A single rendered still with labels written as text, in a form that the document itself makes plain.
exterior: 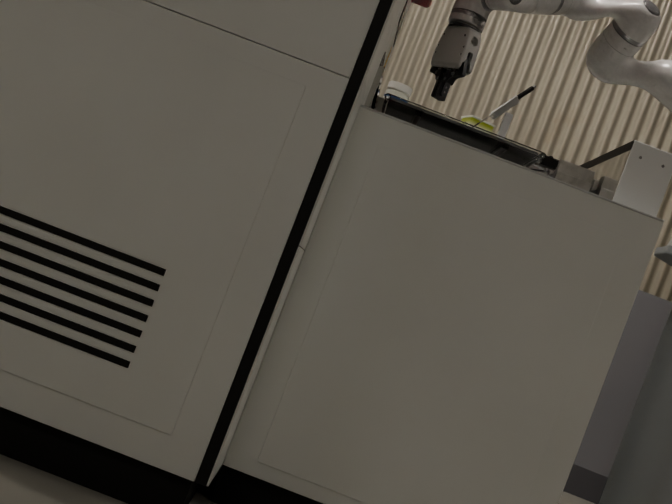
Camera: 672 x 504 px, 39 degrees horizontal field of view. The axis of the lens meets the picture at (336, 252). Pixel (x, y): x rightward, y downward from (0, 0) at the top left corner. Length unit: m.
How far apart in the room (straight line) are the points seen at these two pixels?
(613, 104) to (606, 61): 1.75
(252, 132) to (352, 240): 0.32
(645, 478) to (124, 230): 1.22
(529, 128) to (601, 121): 0.31
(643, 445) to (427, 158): 0.81
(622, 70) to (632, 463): 0.98
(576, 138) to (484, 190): 2.40
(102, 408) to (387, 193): 0.66
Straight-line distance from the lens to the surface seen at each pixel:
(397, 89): 2.70
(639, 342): 4.23
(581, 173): 2.16
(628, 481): 2.23
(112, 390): 1.69
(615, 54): 2.55
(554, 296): 1.88
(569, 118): 4.25
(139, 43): 1.72
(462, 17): 2.26
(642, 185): 2.00
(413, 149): 1.86
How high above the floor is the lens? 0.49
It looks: 1 degrees up
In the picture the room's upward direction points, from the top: 21 degrees clockwise
